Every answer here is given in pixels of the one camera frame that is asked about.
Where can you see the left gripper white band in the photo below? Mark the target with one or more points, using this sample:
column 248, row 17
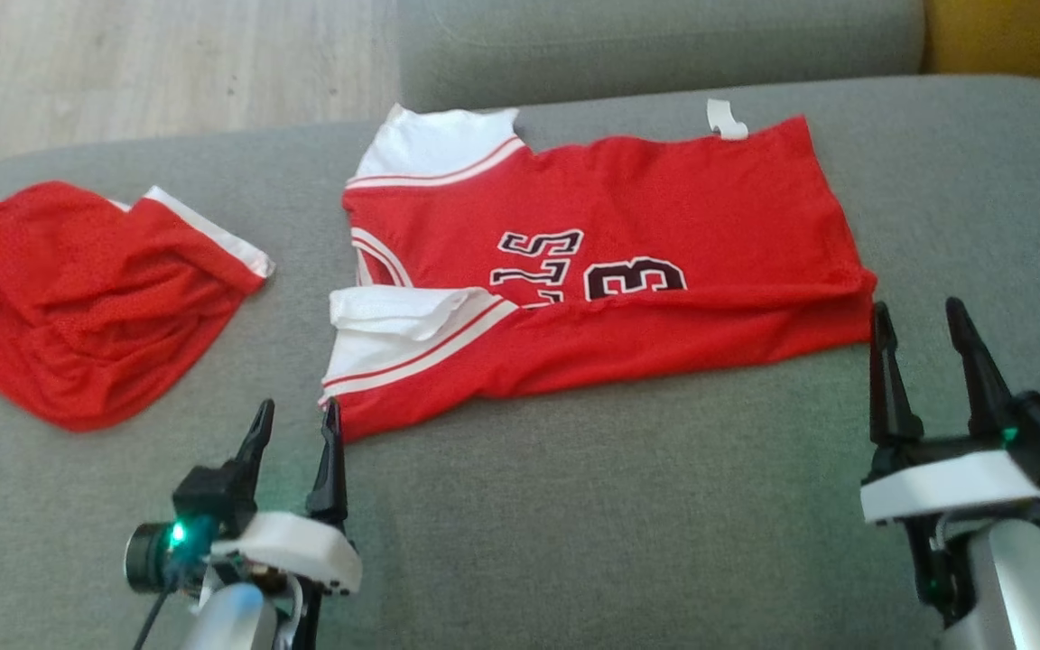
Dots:
column 303, row 546

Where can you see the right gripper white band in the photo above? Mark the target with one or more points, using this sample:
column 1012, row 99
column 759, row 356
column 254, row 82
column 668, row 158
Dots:
column 944, row 483

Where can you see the red mesh shorts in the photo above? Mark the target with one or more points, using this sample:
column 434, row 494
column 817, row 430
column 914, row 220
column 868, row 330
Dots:
column 87, row 307

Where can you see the red white basketball jersey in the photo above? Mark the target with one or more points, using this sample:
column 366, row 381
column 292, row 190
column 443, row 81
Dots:
column 664, row 199

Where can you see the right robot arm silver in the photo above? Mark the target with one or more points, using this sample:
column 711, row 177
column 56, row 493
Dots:
column 1016, row 587

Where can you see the grey sofa seat cushion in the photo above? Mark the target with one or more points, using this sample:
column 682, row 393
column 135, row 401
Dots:
column 619, row 524

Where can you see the yellow furniture piece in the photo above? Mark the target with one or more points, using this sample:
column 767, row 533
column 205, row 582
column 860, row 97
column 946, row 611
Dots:
column 1016, row 41

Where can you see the grey sofa back cushion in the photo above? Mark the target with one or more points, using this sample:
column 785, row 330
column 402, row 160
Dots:
column 664, row 45

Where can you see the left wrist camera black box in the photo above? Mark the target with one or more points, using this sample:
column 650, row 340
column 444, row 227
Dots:
column 199, row 506

